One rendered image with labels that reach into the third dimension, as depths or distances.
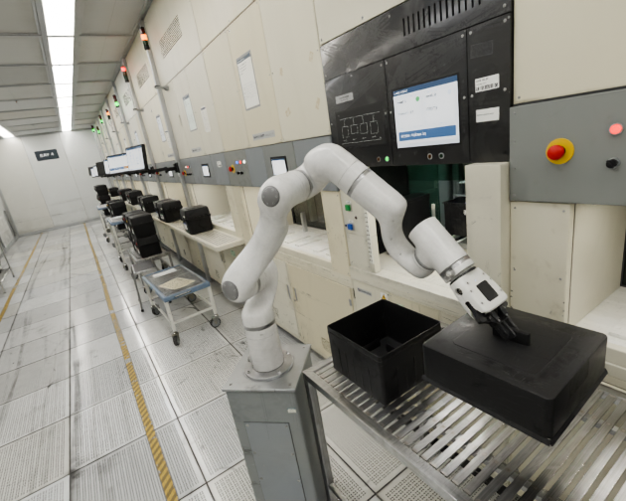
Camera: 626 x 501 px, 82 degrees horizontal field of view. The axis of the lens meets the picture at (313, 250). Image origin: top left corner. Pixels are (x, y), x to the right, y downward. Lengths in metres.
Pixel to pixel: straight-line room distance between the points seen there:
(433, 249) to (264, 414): 0.87
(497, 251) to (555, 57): 0.56
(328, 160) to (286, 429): 0.97
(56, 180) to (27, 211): 1.29
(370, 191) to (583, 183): 0.57
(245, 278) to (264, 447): 0.68
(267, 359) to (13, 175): 13.69
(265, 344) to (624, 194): 1.13
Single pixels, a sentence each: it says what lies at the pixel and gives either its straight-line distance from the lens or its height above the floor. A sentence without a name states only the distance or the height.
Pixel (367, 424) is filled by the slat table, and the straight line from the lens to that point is 1.17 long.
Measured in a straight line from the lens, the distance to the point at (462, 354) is 0.91.
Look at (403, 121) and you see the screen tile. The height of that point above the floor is 1.57.
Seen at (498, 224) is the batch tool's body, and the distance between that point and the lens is 1.28.
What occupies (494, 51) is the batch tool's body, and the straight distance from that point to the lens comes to 1.30.
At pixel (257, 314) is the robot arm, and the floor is 1.00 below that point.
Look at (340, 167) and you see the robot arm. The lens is 0.96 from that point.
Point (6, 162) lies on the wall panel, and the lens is 14.72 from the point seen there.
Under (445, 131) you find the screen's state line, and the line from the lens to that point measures 1.39.
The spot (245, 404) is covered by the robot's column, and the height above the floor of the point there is 0.69.
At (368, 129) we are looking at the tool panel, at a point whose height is 1.56.
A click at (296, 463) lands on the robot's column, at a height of 0.42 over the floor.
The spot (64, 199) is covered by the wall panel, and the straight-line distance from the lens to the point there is 14.65.
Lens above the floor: 1.57
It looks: 17 degrees down
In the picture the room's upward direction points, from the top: 9 degrees counter-clockwise
